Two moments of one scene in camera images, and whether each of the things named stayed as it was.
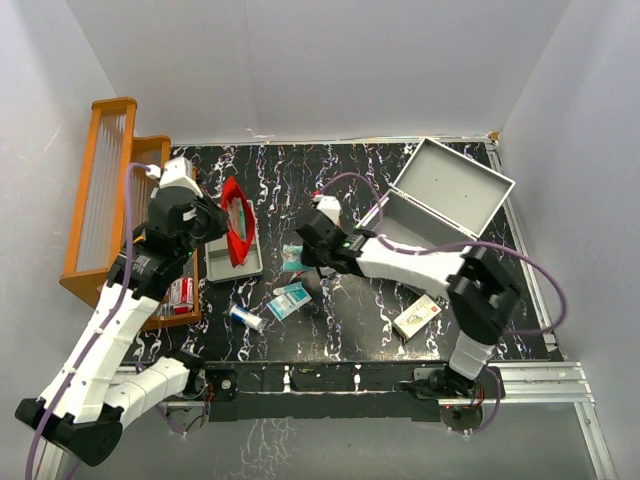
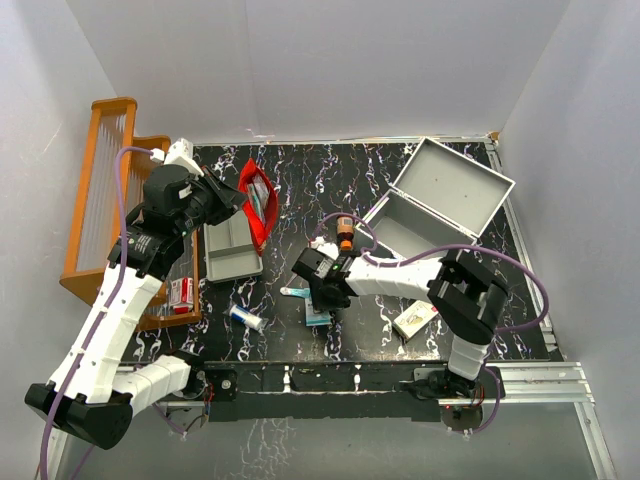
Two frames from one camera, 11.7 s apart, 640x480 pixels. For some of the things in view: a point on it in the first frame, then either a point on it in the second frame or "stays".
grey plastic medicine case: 440,199 stays
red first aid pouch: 242,226 to 260,207
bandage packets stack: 236,217 to 259,194
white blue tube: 245,316 stays
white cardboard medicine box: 416,316 stays
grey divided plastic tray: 220,267 stays
